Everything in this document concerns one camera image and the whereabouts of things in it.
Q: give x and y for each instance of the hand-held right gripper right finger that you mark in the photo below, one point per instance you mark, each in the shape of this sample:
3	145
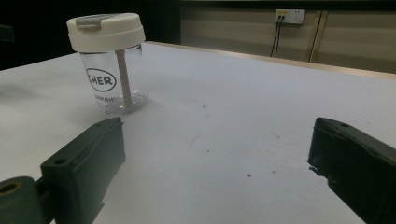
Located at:
358	161

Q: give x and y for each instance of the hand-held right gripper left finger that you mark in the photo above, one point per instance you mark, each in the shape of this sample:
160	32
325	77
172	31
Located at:
84	165

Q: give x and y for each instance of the clear cup with white lid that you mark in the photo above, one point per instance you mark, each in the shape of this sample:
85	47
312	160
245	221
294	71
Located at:
106	49

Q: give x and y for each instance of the white wall socket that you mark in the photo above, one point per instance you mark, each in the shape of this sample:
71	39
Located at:
294	16

